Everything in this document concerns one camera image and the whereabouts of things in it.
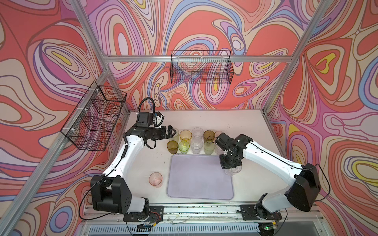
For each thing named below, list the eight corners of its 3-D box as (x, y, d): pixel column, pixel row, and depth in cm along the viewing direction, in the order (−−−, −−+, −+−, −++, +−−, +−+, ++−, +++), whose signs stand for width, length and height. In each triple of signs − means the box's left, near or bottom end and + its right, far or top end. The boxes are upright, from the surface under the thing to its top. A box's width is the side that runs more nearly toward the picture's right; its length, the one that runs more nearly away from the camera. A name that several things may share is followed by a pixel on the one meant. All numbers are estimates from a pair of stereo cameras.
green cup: (183, 156, 96) (183, 150, 91) (178, 148, 99) (177, 143, 94) (191, 151, 98) (191, 146, 93) (185, 144, 102) (185, 138, 96)
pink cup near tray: (150, 188, 83) (147, 183, 77) (152, 176, 87) (149, 171, 82) (162, 188, 83) (160, 183, 77) (163, 176, 87) (161, 171, 82)
